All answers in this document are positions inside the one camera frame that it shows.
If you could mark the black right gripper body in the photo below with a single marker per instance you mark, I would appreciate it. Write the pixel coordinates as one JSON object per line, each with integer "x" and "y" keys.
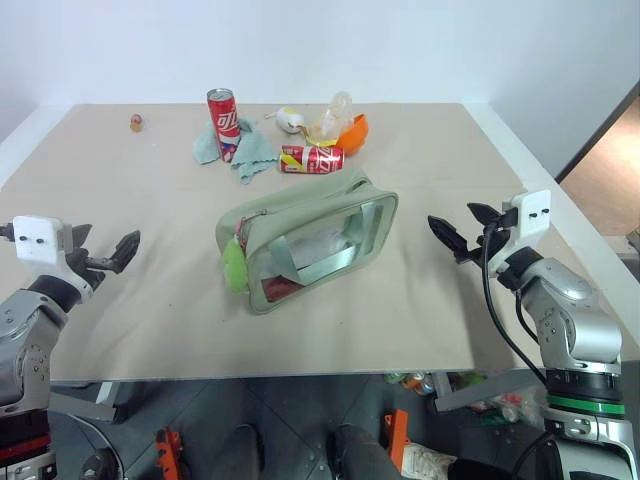
{"x": 472, "y": 254}

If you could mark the grey metal table bracket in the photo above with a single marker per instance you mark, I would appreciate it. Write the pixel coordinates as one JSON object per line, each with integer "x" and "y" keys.
{"x": 480, "y": 392}
{"x": 82, "y": 402}

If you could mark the light green zipper pull charm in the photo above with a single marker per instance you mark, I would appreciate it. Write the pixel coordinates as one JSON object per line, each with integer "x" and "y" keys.
{"x": 235, "y": 267}

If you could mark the dark rounded shape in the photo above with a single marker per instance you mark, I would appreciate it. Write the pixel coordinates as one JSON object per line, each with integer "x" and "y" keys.
{"x": 362, "y": 455}

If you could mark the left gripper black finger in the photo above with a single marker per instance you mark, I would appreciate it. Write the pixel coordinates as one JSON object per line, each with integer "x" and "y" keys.
{"x": 82, "y": 234}
{"x": 125, "y": 250}

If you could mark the white round cup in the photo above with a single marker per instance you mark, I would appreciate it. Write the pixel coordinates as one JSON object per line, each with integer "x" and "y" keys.
{"x": 290, "y": 119}

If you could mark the teal cleaning cloth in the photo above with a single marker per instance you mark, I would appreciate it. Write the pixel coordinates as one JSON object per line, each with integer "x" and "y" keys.
{"x": 252, "y": 152}

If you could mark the red cola can, yellow band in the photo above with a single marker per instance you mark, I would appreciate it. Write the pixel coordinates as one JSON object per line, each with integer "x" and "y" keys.
{"x": 312, "y": 160}

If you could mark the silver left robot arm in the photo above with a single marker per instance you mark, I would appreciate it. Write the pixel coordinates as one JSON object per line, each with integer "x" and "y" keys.
{"x": 27, "y": 320}

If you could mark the cans on floor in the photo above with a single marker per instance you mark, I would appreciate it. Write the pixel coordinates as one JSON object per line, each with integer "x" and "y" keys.
{"x": 415, "y": 382}

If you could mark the colourful snack bags pile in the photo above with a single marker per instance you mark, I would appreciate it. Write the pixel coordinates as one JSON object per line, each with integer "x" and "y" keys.
{"x": 510, "y": 407}

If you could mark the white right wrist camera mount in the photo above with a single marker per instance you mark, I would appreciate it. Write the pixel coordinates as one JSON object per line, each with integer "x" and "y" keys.
{"x": 532, "y": 215}

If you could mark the tall red cola can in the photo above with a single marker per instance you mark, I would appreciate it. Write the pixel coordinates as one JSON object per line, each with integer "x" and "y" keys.
{"x": 223, "y": 125}

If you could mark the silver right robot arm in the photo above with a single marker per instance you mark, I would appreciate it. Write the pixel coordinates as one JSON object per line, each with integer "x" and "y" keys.
{"x": 575, "y": 320}

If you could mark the clear plastic bottle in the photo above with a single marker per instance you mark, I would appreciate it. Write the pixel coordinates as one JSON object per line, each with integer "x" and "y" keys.
{"x": 332, "y": 117}

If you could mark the orange clamp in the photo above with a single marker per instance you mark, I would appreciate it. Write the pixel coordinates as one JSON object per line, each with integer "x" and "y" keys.
{"x": 169, "y": 447}
{"x": 398, "y": 440}

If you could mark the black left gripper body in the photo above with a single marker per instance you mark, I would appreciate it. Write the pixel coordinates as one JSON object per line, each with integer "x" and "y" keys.
{"x": 82, "y": 265}

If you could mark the orange plastic bowl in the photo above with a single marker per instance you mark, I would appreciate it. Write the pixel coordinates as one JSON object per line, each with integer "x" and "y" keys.
{"x": 355, "y": 135}

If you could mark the white crumpled bag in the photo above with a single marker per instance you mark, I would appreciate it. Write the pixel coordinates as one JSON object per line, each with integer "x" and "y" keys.
{"x": 430, "y": 461}

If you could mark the beige table mat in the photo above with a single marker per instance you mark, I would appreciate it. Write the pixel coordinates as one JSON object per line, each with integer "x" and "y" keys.
{"x": 150, "y": 310}

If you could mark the small wooden doll figure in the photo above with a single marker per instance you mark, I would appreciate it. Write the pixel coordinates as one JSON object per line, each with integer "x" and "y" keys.
{"x": 136, "y": 123}

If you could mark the green transparent toiletry bag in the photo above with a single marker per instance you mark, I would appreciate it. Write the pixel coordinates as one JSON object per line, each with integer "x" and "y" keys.
{"x": 300, "y": 220}

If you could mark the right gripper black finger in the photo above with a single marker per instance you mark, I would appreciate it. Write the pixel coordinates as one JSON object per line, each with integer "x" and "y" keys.
{"x": 446, "y": 235}
{"x": 484, "y": 212}

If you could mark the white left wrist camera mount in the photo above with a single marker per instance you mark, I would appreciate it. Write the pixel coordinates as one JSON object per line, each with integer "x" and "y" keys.
{"x": 34, "y": 240}

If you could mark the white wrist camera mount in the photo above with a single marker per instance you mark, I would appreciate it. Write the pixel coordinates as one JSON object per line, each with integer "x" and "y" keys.
{"x": 532, "y": 215}
{"x": 34, "y": 240}

